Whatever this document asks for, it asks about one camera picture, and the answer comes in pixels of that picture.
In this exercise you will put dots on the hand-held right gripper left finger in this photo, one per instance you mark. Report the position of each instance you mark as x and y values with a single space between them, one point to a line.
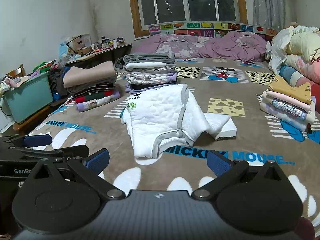
97 161

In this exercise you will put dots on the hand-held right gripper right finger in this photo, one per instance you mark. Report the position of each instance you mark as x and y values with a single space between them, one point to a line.
218 163

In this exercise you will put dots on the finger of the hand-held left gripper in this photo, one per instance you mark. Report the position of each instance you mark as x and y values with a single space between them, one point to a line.
72 151
37 140

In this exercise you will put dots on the white quilted baby garment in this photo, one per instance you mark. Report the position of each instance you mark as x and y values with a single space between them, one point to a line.
155 110

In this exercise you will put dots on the dark clothes pile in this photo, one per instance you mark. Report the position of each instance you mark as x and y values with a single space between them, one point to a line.
58 85

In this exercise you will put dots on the pink crumpled clothes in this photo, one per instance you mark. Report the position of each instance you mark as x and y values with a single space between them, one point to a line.
12 81

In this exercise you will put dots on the beige-topped folded clothes stack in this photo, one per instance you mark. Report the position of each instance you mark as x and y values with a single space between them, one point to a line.
87 75

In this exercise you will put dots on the yellow-topped folded clothes stack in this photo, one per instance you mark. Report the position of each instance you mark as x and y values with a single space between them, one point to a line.
290 90

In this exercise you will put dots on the grey-topped folded clothes stack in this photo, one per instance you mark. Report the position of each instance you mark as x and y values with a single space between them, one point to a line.
150 67

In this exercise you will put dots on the pink-topped folded clothes stack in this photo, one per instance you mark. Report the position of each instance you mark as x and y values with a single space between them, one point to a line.
315 92

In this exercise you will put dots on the brown cartoon printed blanket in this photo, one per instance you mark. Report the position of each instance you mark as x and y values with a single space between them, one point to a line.
100 120

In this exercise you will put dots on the teal plastic storage box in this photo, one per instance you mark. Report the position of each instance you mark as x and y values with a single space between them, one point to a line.
30 97

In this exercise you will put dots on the green plastic bag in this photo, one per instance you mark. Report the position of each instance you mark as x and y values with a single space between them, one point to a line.
43 67

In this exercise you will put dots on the blue plastic bag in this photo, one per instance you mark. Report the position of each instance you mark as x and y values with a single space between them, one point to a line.
63 51

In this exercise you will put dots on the wooden desk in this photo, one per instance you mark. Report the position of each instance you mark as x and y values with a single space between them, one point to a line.
110 51

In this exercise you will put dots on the cardboard box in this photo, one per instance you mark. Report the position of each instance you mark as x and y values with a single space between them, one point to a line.
83 41

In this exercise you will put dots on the group of small bottles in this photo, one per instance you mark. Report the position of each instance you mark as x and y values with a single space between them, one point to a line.
107 43

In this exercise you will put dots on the blue rolled cloth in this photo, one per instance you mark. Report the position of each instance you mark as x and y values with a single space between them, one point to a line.
290 75

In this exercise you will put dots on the pink garment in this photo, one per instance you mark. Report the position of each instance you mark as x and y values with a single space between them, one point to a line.
225 47

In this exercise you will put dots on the pink quilt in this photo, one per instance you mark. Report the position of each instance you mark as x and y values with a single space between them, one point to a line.
307 67

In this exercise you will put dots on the white crumpled bedding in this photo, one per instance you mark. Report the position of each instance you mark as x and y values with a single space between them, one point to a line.
277 45

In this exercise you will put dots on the colourful alphabet foam mat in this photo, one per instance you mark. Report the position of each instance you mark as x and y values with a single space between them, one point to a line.
192 26

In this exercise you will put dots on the pale yellow quilt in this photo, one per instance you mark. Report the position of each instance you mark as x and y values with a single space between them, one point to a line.
302 42

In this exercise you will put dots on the wooden framed window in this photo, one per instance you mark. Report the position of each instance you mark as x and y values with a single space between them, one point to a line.
200 0

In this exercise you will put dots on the grey sheer curtain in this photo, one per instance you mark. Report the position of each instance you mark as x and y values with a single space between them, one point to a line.
267 2

